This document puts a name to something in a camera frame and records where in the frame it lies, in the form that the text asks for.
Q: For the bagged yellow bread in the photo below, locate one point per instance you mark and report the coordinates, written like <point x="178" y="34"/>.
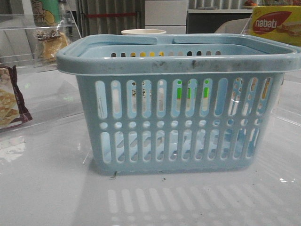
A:
<point x="49" y="43"/>

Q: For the light blue plastic basket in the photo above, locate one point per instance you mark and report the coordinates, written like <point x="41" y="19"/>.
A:
<point x="177" y="102"/>

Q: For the white paper cup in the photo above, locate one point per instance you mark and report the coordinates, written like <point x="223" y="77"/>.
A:
<point x="143" y="32"/>

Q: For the white cabinet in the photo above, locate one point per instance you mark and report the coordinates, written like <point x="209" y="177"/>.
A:
<point x="167" y="15"/>

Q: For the clear acrylic left shelf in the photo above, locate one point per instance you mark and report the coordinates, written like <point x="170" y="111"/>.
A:
<point x="46" y="93"/>

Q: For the brown cracker snack packet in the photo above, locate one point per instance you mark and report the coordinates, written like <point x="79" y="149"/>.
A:
<point x="13" y="111"/>

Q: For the green cartoon snack bag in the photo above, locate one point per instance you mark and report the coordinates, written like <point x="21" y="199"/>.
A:
<point x="46" y="12"/>

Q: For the yellow nabati wafer box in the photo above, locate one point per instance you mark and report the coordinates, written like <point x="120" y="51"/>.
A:
<point x="267" y="9"/>

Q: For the clear acrylic right stand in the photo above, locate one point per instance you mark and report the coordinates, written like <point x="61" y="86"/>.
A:
<point x="247" y="26"/>

